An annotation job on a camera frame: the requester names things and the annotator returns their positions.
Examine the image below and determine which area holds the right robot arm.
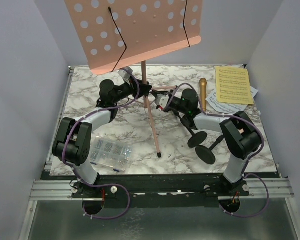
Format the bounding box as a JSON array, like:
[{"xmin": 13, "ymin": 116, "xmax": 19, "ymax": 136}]
[{"xmin": 150, "ymin": 88, "xmax": 265, "ymax": 196}]

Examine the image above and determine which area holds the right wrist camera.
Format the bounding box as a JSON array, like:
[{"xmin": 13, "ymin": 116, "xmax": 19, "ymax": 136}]
[{"xmin": 154, "ymin": 94, "xmax": 169, "ymax": 111}]

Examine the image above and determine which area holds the black mic stand empty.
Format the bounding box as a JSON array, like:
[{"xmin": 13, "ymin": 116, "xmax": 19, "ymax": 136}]
[{"xmin": 172, "ymin": 110, "xmax": 208, "ymax": 149}]

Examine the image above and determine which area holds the pink music stand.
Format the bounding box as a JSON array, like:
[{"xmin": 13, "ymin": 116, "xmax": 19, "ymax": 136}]
[{"xmin": 63, "ymin": 0, "xmax": 204, "ymax": 158}]

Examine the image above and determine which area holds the gold microphone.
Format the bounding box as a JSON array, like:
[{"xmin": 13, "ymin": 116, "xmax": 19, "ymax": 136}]
[{"xmin": 199, "ymin": 78, "xmax": 208, "ymax": 112}]

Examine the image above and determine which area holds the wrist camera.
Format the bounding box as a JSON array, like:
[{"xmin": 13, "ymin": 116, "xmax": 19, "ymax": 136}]
[
  {"xmin": 154, "ymin": 94, "xmax": 169, "ymax": 111},
  {"xmin": 118, "ymin": 66, "xmax": 133, "ymax": 85}
]

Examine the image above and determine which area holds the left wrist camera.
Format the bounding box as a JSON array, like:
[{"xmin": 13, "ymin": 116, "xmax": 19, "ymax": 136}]
[{"xmin": 118, "ymin": 66, "xmax": 133, "ymax": 85}]

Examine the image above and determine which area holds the clear screw organizer box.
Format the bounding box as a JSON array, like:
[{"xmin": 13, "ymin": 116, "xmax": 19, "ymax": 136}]
[{"xmin": 88, "ymin": 137, "xmax": 134, "ymax": 172}]

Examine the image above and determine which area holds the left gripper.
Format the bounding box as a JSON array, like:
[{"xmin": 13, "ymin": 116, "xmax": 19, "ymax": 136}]
[{"xmin": 112, "ymin": 76, "xmax": 152, "ymax": 105}]

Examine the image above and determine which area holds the black mic stand with clip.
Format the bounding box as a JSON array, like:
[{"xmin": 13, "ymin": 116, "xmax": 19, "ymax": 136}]
[{"xmin": 195, "ymin": 135, "xmax": 225, "ymax": 165}]

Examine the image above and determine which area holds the white sheet music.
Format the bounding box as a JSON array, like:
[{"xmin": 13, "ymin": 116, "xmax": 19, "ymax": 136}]
[{"xmin": 205, "ymin": 89, "xmax": 248, "ymax": 114}]

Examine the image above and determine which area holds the black mounting rail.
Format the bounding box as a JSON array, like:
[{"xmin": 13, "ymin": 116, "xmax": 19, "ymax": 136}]
[{"xmin": 39, "ymin": 172, "xmax": 283, "ymax": 210}]

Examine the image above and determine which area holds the yellow sheet music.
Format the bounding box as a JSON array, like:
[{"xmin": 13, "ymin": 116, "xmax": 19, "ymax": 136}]
[{"xmin": 215, "ymin": 66, "xmax": 254, "ymax": 105}]

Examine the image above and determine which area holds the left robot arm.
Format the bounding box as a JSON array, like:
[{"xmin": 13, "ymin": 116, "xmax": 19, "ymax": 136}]
[{"xmin": 52, "ymin": 78, "xmax": 152, "ymax": 198}]

